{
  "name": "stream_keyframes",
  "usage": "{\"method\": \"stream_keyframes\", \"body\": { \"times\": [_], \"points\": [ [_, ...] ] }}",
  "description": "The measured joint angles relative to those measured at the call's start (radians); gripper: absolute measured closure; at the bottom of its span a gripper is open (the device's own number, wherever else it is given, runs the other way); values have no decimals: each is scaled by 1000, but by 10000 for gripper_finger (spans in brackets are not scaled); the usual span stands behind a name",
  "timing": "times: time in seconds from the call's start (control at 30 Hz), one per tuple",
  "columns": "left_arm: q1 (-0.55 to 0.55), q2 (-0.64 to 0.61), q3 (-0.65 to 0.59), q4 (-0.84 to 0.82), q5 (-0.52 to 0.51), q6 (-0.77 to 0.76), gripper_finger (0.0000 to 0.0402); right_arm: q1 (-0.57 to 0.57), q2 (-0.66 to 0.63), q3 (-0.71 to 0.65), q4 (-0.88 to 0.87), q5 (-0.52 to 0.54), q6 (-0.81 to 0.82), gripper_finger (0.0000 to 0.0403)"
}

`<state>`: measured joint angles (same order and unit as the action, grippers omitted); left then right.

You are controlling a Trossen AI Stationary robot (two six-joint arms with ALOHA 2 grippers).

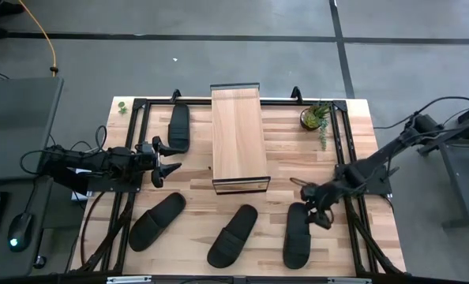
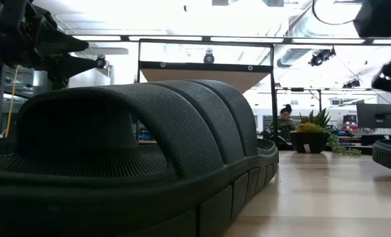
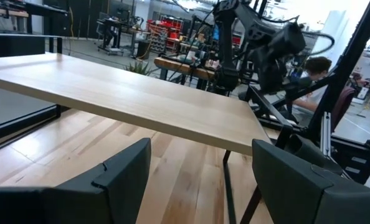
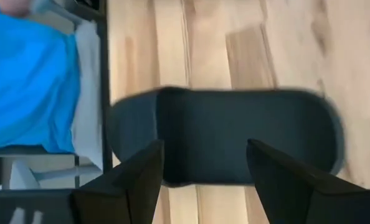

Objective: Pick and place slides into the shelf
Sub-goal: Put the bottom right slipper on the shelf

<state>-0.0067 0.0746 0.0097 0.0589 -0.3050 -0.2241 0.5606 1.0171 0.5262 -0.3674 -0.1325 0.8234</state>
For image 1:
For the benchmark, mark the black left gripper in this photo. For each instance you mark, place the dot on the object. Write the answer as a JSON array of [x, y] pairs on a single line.
[[147, 157]]

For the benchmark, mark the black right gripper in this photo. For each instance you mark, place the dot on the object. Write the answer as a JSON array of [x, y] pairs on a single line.
[[316, 196]]

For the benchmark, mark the black rubber slide sandal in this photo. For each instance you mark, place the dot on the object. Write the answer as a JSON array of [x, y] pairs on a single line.
[[297, 240], [232, 236], [157, 221], [178, 122]]

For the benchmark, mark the wooden shelf with black frame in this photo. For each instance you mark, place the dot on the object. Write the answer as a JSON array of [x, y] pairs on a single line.
[[238, 134]]

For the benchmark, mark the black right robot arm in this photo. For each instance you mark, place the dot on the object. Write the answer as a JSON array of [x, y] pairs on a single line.
[[376, 158]]

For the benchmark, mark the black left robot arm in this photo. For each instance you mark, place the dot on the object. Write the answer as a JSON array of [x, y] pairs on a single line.
[[100, 159]]

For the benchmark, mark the small green leaf sprig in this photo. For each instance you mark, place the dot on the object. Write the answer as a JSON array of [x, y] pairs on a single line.
[[122, 107]]

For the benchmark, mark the small potted green plant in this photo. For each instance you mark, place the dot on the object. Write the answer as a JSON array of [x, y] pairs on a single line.
[[313, 116]]

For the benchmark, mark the grey metal stand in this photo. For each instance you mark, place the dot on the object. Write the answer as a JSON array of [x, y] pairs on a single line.
[[455, 173]]

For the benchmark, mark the black caster wheel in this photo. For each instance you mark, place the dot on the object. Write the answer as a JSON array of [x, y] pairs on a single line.
[[40, 262]]

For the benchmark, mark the black computer mouse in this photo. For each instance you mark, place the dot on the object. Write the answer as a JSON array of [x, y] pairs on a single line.
[[20, 232]]

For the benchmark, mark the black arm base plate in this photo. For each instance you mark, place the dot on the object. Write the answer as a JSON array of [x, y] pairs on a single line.
[[378, 185], [116, 186]]

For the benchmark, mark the black frame clamp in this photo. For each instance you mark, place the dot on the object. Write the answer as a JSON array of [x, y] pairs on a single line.
[[296, 95], [175, 96]]

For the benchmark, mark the silver metal bracket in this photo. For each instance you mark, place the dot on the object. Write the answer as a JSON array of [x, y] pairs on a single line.
[[128, 279], [349, 281]]

